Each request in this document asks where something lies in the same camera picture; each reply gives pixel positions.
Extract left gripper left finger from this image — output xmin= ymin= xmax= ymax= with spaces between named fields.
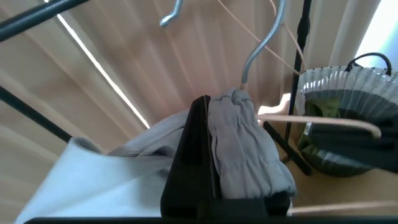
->
xmin=160 ymin=95 xmax=222 ymax=218

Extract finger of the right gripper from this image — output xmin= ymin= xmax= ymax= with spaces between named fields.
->
xmin=313 ymin=145 xmax=398 ymax=174
xmin=307 ymin=121 xmax=398 ymax=150

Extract white laundry basket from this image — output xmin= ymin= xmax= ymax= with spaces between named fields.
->
xmin=294 ymin=52 xmax=398 ymax=178

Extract black clothes rack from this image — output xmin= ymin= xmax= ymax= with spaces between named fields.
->
xmin=0 ymin=0 xmax=313 ymax=177

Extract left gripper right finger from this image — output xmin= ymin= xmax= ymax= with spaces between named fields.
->
xmin=264 ymin=191 xmax=292 ymax=217

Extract pale grey shorts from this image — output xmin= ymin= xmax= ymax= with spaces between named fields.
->
xmin=14 ymin=86 xmax=298 ymax=218

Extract pink clothes hanger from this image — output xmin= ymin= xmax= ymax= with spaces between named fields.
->
xmin=159 ymin=0 xmax=398 ymax=216
xmin=216 ymin=0 xmax=307 ymax=75

